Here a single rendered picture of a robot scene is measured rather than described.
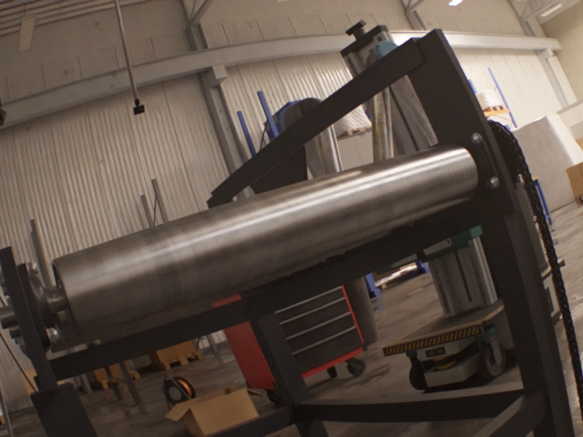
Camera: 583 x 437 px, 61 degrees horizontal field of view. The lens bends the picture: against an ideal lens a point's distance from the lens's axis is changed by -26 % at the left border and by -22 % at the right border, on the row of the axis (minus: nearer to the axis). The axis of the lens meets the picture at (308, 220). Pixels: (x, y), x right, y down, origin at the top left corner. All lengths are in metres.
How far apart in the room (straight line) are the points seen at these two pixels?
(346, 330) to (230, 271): 3.21
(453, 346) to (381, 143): 0.92
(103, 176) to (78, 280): 11.47
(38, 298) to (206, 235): 0.28
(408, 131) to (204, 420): 2.05
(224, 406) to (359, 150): 3.65
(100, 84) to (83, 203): 2.52
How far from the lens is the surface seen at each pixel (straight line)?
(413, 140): 2.95
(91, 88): 12.27
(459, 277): 2.95
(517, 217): 1.22
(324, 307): 3.96
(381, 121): 2.52
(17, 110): 11.97
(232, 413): 3.71
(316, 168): 2.96
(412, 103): 2.45
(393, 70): 1.34
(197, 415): 3.64
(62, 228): 11.78
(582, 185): 11.44
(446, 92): 1.25
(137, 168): 12.43
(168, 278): 0.79
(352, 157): 6.47
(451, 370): 2.70
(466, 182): 1.12
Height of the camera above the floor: 0.78
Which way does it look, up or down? 5 degrees up
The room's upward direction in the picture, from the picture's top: 21 degrees counter-clockwise
